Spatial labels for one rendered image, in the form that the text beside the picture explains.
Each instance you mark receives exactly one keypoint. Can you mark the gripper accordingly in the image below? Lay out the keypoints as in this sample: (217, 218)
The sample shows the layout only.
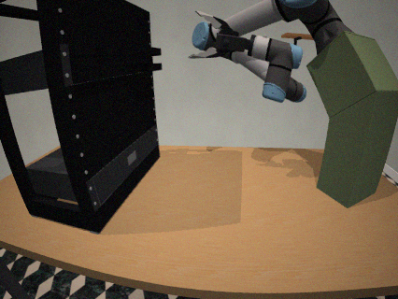
(225, 30)

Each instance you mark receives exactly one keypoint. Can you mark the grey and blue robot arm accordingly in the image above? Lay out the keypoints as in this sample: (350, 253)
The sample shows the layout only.
(281, 58)

